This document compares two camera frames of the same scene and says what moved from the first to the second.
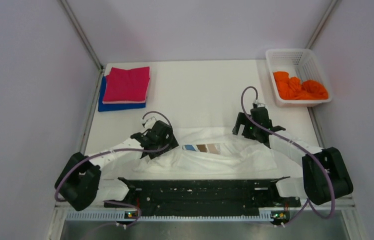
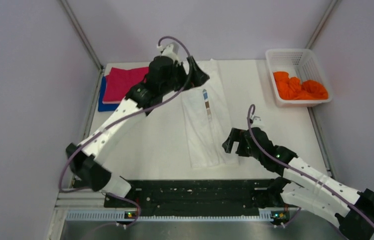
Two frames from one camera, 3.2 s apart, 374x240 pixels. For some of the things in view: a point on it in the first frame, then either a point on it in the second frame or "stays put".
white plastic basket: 299,63 stays put
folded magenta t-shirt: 126,84 stays put
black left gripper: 168,141 -> 197,78
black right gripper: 241,119 -> 237,135
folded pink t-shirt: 123,102 stays put
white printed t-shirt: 210,151 -> 208,116
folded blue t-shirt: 106,107 stays put
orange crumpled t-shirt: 290,88 stays put
